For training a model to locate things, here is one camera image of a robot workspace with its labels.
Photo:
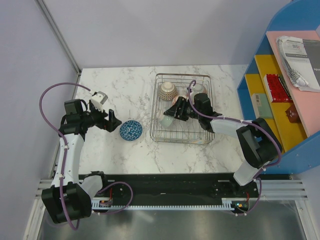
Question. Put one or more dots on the white cable duct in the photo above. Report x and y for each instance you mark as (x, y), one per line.
(223, 204)

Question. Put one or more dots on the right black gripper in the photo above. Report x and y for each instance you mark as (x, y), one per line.
(174, 111)

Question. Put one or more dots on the aluminium rail frame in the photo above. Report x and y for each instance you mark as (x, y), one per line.
(274, 189)

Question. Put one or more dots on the red patterned box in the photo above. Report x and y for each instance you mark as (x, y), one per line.
(277, 89)

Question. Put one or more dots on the metal wire dish rack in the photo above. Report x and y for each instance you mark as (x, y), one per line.
(189, 132)

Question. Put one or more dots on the spiral bound booklet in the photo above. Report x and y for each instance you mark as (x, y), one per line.
(301, 61)

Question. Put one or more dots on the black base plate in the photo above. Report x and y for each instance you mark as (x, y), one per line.
(126, 188)

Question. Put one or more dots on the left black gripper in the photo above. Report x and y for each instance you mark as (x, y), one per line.
(110, 124)

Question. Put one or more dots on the blue triangle pattern bowl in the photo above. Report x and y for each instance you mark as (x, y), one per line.
(131, 130)

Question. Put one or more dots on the leaf pattern bowl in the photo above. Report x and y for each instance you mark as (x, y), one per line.
(198, 88)

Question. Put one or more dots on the pale green ribbed bowl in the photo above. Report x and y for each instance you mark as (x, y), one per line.
(164, 120)

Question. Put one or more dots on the aluminium corner profile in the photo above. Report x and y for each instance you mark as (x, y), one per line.
(58, 35)

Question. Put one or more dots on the brown square pattern bowl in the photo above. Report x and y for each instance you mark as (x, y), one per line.
(167, 91)

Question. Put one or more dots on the brown small toy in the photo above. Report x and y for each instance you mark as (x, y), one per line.
(292, 114)

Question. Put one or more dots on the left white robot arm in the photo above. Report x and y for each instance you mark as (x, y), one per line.
(68, 199)

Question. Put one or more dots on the orange floral bowl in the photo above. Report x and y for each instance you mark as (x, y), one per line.
(175, 99)

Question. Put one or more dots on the pale green box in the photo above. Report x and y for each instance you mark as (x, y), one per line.
(261, 106)

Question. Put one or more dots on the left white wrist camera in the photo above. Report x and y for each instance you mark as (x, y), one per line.
(98, 98)

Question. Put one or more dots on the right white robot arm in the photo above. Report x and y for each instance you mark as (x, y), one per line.
(258, 143)

